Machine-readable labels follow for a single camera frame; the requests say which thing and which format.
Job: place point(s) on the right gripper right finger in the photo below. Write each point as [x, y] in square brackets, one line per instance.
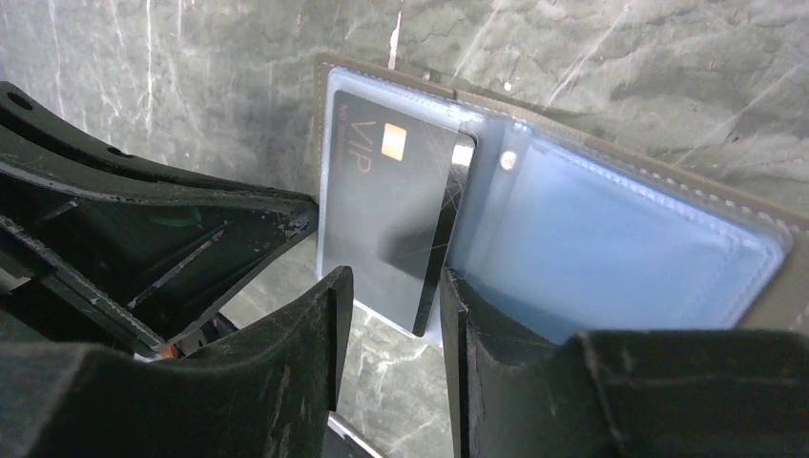
[739, 393]

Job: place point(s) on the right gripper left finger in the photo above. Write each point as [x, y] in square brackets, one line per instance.
[264, 391]

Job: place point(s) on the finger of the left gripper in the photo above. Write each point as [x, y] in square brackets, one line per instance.
[27, 118]
[143, 264]

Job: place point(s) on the grey card holder wallet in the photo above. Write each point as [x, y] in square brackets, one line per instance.
[564, 232]

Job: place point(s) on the black VIP card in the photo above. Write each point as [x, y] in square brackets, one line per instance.
[392, 188]

